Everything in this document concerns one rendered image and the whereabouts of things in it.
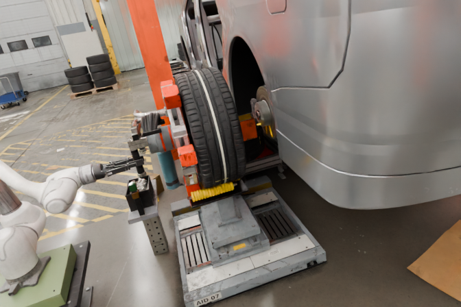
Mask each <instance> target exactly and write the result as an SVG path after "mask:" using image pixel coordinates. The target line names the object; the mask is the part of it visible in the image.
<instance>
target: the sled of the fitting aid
mask: <svg viewBox="0 0 461 307"><path fill-rule="evenodd" d="M242 198H243V200H244V201H245V203H246V205H247V207H248V208H249V210H250V212H251V213H252V215H253V217H254V218H255V221H256V222H257V224H258V226H259V227H260V232H261V233H260V234H256V235H254V236H250V237H248V238H244V239H241V240H239V241H235V242H233V243H229V244H227V245H223V246H221V247H217V248H215V249H213V247H212V244H211V240H210V238H209V233H208V231H207V228H206V224H205V221H204V217H203V215H202V211H201V210H197V212H198V216H199V220H200V225H201V227H202V231H203V235H204V239H205V242H206V246H207V249H208V252H209V257H210V259H211V264H212V267H213V268H216V267H219V266H222V265H225V264H228V263H230V262H233V261H236V260H239V259H242V258H245V257H247V256H251V255H253V254H257V253H259V252H262V251H265V250H267V249H270V242H269V238H268V237H267V235H266V233H265V232H264V230H263V228H262V227H261V225H260V223H259V222H258V220H257V218H256V216H255V214H254V213H253V211H252V210H251V208H250V206H249V205H248V202H247V201H246V199H245V198H244V197H242Z"/></svg>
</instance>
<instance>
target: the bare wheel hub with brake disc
mask: <svg viewBox="0 0 461 307"><path fill-rule="evenodd" d="M257 100H258V101H259V102H256V104H255V111H256V110H259V111H260V114H261V120H258V119H257V121H258V123H261V124H260V126H261V127H263V128H264V130H265V132H266V129H265V127H266V126H267V128H268V134H267V135H268V136H269V137H270V138H277V136H276V128H275V124H274V117H273V113H272V108H271V105H270V100H269V97H268V92H267V89H266V87H265V86H260V87H259V88H258V90H257ZM269 126H270V128H271V131H272V135H273V137H271V133H270V129H269Z"/></svg>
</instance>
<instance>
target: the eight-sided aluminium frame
mask: <svg viewBox="0 0 461 307"><path fill-rule="evenodd" d="M167 112H168V115H169V120H170V123H171V126H172V127H171V129H172V134H173V136H174V139H175V141H176V146H177V148H179V147H181V146H180V142H179V139H178V138H181V137H183V138H184V141H185V145H183V146H186V145H189V141H188V138H187V130H186V127H185V124H184V122H183V119H182V115H181V112H180V108H179V107H178V108H176V112H177V115H178V120H179V123H180V125H178V126H175V123H174V119H173V116H172V112H171V109H169V110H167ZM182 172H183V174H184V177H185V181H186V185H187V186H191V185H194V184H197V183H198V179H197V175H196V173H197V171H196V166H195V165H191V166H189V167H184V168H182ZM188 175H192V176H191V177H189V176H188Z"/></svg>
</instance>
